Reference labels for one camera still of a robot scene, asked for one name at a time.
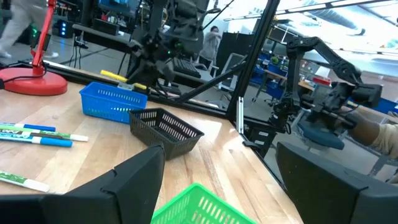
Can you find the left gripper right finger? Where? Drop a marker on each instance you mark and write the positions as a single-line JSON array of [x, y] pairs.
[[329, 202]]

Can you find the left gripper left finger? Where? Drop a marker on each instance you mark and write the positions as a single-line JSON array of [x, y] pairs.
[[102, 205]]

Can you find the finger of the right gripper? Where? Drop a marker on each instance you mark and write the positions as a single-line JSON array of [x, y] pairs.
[[137, 73], [165, 71]]

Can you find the yellow marker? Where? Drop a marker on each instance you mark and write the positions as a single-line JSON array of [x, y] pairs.
[[110, 74]]

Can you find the green whiteboard marker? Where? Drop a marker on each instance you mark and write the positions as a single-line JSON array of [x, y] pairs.
[[28, 183], [53, 134]]

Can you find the blue whiteboard marker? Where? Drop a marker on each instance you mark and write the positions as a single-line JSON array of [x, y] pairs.
[[56, 142], [40, 127]]

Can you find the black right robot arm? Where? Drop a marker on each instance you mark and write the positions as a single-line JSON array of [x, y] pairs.
[[186, 18]]

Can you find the person's forearm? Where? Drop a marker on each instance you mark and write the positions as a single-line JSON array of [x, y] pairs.
[[367, 133]]

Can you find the black keyboard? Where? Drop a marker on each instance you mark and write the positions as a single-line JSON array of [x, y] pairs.
[[186, 68]]

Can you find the blue plastic basket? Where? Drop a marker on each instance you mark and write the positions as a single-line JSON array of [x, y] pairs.
[[109, 105]]

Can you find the grey desk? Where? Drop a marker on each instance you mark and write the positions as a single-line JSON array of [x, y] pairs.
[[102, 39]]

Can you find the person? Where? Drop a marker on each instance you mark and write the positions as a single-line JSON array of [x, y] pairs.
[[18, 21], [211, 43]]

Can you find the blue office chair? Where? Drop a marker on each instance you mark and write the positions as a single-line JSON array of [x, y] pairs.
[[320, 138]]

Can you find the grey office chair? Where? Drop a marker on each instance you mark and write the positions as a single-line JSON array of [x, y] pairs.
[[231, 65]]

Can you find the black plastic basket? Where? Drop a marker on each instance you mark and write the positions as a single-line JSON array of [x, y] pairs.
[[183, 144]]

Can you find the person's hand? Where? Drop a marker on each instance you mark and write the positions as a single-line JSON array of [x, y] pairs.
[[351, 119]]

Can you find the black computer tower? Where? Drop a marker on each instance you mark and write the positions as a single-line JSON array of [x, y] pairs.
[[63, 29]]

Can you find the black control box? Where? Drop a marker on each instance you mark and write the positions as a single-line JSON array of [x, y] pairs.
[[259, 140]]

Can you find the green plastic basket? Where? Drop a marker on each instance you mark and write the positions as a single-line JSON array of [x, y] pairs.
[[199, 208]]

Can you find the red desk lamp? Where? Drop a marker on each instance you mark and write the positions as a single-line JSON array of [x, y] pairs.
[[34, 84]]

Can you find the blue storage bin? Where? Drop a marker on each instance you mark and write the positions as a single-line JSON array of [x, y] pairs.
[[276, 70]]

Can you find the silver aluminium bracket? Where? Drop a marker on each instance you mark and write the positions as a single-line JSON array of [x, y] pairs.
[[240, 115]]

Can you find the black aluminium table frame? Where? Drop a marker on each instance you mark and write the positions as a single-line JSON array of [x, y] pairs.
[[252, 62]]

